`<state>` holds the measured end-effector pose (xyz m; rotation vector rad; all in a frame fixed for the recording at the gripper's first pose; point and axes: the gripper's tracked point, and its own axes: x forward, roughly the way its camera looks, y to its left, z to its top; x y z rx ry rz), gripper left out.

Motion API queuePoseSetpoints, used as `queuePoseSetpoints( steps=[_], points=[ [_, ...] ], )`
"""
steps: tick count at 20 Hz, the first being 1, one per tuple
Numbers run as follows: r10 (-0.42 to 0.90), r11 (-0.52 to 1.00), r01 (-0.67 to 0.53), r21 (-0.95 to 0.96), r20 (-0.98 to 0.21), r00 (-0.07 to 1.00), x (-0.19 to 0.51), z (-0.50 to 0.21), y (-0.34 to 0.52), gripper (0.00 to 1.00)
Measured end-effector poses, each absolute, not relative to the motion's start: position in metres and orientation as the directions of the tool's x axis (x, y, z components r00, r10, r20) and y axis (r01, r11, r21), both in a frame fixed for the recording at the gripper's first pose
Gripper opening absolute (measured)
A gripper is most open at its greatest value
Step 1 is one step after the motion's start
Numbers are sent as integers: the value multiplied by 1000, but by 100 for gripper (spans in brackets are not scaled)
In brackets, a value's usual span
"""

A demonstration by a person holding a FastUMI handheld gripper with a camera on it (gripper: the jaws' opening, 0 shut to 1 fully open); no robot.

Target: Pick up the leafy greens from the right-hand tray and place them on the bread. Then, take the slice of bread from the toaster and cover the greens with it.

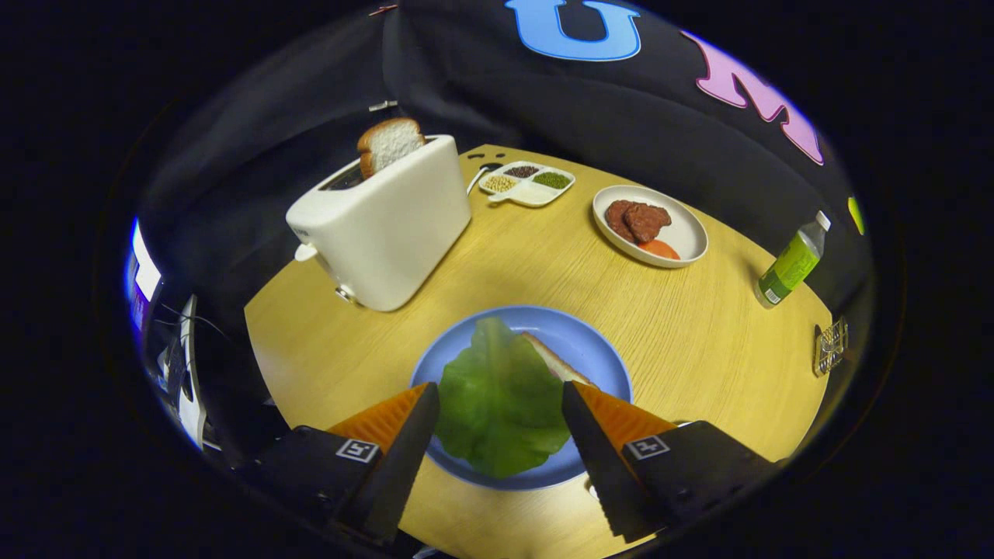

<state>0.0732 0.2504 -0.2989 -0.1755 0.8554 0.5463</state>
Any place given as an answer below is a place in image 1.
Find white bread slice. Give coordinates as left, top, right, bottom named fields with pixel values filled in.
left=356, top=117, right=426, bottom=179
left=522, top=332, right=599, bottom=389

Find white curved frame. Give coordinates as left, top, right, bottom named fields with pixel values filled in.
left=159, top=293, right=209, bottom=451

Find white toaster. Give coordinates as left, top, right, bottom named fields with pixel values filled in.
left=285, top=134, right=473, bottom=313

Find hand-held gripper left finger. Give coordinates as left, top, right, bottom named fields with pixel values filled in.
left=241, top=382, right=441, bottom=544

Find white toaster power cable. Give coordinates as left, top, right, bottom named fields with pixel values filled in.
left=466, top=162, right=503, bottom=196

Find white divided dish with beans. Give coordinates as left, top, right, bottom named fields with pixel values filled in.
left=478, top=161, right=576, bottom=208

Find black backdrop cloth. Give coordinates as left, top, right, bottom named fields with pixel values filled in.
left=136, top=0, right=874, bottom=327

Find green label plastic bottle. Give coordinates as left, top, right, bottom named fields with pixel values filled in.
left=755, top=210, right=832, bottom=310

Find blue round plate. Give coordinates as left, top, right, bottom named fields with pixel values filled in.
left=409, top=305, right=634, bottom=491

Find brown meat slice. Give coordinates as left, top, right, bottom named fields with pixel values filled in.
left=604, top=200, right=638, bottom=241
left=624, top=203, right=673, bottom=244

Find white round plate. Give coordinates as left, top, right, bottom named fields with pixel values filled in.
left=592, top=184, right=709, bottom=269

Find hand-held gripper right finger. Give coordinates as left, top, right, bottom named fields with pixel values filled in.
left=561, top=380, right=781, bottom=544

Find clear glass cup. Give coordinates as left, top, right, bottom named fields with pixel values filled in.
left=813, top=317, right=850, bottom=378

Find green lettuce leaf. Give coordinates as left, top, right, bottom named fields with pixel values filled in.
left=435, top=316, right=572, bottom=479

